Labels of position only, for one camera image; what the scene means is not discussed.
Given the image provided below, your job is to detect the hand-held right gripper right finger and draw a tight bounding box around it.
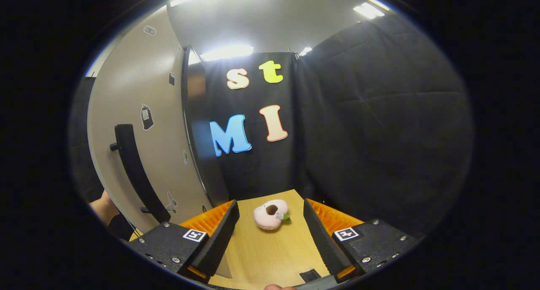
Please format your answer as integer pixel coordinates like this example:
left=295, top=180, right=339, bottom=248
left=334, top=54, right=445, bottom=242
left=303, top=198, right=421, bottom=283

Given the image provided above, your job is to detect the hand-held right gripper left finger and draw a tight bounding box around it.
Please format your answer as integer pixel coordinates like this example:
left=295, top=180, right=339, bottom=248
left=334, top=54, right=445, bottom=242
left=128, top=200, right=240, bottom=285

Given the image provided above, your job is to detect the black cabinet door handle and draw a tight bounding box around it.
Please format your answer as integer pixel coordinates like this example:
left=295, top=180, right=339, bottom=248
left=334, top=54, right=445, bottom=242
left=110, top=124, right=171, bottom=224

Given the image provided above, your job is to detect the beige cabinet door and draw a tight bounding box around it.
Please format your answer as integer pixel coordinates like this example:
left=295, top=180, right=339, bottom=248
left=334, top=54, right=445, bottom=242
left=86, top=5, right=213, bottom=236

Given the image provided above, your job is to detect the pink plush donut toy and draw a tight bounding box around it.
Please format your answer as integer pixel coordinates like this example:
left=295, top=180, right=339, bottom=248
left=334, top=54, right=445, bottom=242
left=253, top=199, right=292, bottom=231

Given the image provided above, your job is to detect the black backdrop cloth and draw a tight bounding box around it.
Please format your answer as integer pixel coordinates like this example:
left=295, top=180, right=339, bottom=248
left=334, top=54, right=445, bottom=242
left=70, top=11, right=474, bottom=240

